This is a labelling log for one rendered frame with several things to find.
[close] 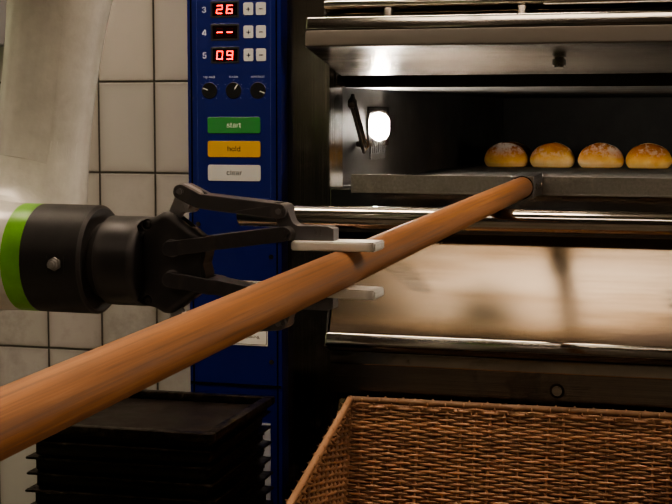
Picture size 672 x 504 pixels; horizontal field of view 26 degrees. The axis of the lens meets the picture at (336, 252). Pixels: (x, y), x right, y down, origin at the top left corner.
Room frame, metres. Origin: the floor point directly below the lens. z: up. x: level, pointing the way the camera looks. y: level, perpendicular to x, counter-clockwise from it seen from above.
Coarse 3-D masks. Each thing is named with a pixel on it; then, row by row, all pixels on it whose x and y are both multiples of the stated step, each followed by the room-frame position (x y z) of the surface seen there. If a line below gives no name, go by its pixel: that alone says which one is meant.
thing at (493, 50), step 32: (320, 32) 2.17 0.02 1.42; (352, 32) 2.15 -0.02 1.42; (384, 32) 2.14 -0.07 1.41; (416, 32) 2.13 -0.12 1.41; (448, 32) 2.11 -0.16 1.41; (480, 32) 2.10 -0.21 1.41; (512, 32) 2.09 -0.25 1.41; (544, 32) 2.07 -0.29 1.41; (576, 32) 2.06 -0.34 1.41; (608, 32) 2.05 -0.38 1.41; (640, 32) 2.04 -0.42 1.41; (352, 64) 2.27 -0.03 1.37; (384, 64) 2.26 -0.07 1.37; (416, 64) 2.25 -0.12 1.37; (448, 64) 2.24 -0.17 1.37; (480, 64) 2.22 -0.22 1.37; (512, 64) 2.21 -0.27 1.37; (544, 64) 2.20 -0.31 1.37; (576, 64) 2.19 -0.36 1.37; (608, 64) 2.18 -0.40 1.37; (640, 64) 2.17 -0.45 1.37
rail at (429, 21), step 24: (312, 24) 2.17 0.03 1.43; (336, 24) 2.16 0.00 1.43; (360, 24) 2.15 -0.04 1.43; (384, 24) 2.14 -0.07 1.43; (408, 24) 2.13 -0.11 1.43; (432, 24) 2.12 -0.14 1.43; (456, 24) 2.11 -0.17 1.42; (480, 24) 2.10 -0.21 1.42; (504, 24) 2.09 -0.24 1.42; (528, 24) 2.08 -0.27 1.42; (552, 24) 2.07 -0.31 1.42; (576, 24) 2.06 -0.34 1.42; (600, 24) 2.06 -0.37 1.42; (624, 24) 2.05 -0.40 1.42; (648, 24) 2.04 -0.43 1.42
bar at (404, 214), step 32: (256, 224) 1.96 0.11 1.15; (320, 224) 1.93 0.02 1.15; (352, 224) 1.92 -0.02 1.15; (384, 224) 1.90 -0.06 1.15; (480, 224) 1.87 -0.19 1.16; (512, 224) 1.86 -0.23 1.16; (544, 224) 1.84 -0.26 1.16; (576, 224) 1.83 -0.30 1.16; (608, 224) 1.82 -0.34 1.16; (640, 224) 1.81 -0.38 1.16
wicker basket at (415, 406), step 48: (336, 432) 2.17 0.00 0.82; (384, 432) 2.24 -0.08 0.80; (432, 432) 2.22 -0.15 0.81; (480, 432) 2.20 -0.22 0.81; (528, 432) 2.18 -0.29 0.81; (576, 432) 2.16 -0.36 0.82; (624, 432) 2.15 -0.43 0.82; (336, 480) 2.17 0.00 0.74; (384, 480) 2.22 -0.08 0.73; (432, 480) 2.20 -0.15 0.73; (480, 480) 2.18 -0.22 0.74; (528, 480) 2.16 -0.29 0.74; (576, 480) 2.14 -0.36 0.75; (624, 480) 2.13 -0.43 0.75
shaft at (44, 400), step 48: (528, 192) 2.01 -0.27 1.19; (384, 240) 1.26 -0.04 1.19; (432, 240) 1.42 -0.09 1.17; (288, 288) 0.99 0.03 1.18; (336, 288) 1.10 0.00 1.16; (144, 336) 0.77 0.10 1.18; (192, 336) 0.81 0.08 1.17; (240, 336) 0.89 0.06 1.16; (48, 384) 0.66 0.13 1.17; (96, 384) 0.69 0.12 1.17; (144, 384) 0.75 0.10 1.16; (0, 432) 0.60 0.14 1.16; (48, 432) 0.65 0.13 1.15
